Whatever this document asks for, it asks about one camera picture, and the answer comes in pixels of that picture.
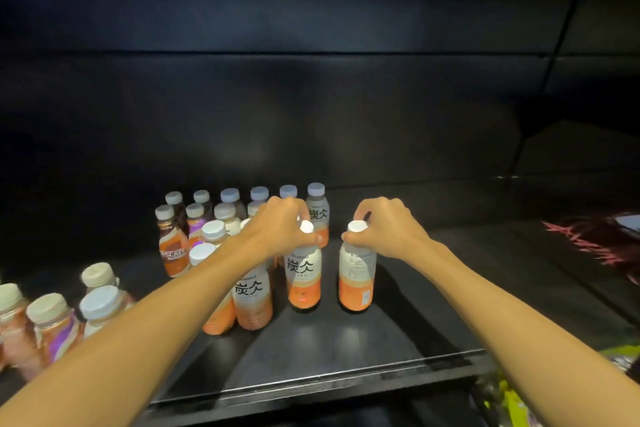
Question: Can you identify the person's left forearm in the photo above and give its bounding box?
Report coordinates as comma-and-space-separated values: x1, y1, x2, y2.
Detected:
0, 234, 261, 427

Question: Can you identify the person's left hand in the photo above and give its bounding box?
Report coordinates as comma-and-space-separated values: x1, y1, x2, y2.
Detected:
239, 196, 321, 262

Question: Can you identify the person's right hand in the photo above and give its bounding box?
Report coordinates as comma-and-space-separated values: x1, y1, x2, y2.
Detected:
341, 197, 436, 264

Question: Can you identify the person's right forearm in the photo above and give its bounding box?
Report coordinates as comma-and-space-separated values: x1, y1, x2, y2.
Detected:
419, 241, 640, 427

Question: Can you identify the black shelf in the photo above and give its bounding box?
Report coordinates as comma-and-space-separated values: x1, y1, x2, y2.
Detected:
0, 0, 640, 427

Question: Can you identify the row of red packets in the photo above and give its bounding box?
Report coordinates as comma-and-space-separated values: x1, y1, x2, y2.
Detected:
542, 213, 640, 288

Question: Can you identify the row of yellow green snack packs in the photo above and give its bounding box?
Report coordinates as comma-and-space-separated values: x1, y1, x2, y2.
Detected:
475, 344, 640, 427

